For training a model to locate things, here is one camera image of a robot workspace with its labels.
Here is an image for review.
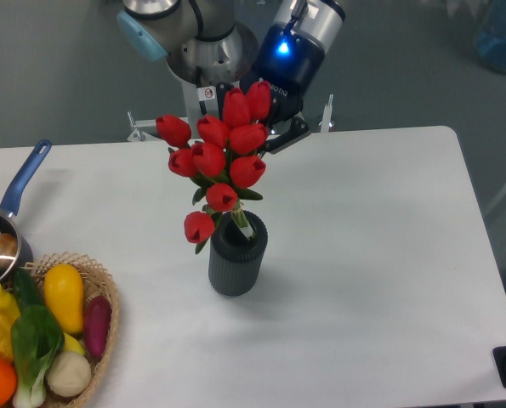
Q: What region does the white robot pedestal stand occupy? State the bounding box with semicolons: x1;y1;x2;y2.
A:
126;23;336;143

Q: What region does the woven bamboo basket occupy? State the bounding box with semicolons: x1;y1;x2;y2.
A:
0;252;120;407

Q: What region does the blue object in background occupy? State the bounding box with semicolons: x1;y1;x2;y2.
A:
474;0;506;73

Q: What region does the red tulip bouquet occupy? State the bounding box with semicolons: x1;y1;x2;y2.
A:
155;81;272;252

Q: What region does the yellow squash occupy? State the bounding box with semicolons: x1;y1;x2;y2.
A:
43;263;84;336

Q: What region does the purple eggplant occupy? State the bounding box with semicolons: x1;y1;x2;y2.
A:
83;296;112;360

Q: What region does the dark grey ribbed vase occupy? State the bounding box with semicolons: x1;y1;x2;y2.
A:
208;211;268;297

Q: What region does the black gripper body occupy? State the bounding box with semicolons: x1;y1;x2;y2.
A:
239;24;325;127

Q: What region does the blue handled saucepan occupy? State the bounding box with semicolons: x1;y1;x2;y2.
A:
0;139;52;284

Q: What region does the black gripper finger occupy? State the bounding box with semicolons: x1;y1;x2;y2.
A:
263;116;311;154
217;82;241;123

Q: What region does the green bok choy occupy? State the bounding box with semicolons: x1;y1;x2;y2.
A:
11;305;64;407

